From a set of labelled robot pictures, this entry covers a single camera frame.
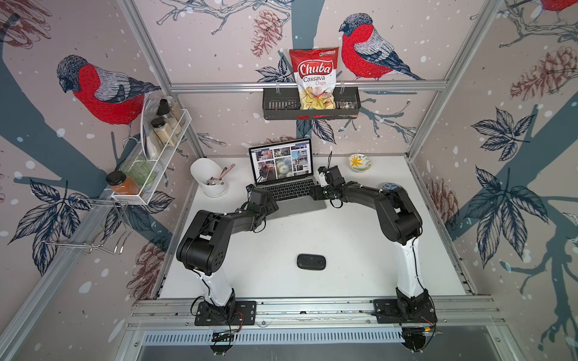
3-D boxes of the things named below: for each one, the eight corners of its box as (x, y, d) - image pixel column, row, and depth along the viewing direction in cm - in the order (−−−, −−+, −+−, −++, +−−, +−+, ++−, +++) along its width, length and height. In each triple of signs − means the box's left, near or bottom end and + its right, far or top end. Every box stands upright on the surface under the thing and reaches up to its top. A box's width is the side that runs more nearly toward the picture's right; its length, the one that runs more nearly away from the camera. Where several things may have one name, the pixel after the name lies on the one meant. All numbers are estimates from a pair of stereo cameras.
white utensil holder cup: (201, 197, 107) (187, 174, 93) (206, 181, 113) (194, 157, 100) (225, 197, 107) (215, 174, 93) (229, 180, 113) (220, 157, 100)
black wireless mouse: (297, 269, 85) (297, 267, 83) (297, 256, 88) (297, 253, 86) (326, 269, 85) (326, 267, 83) (324, 256, 88) (325, 253, 86)
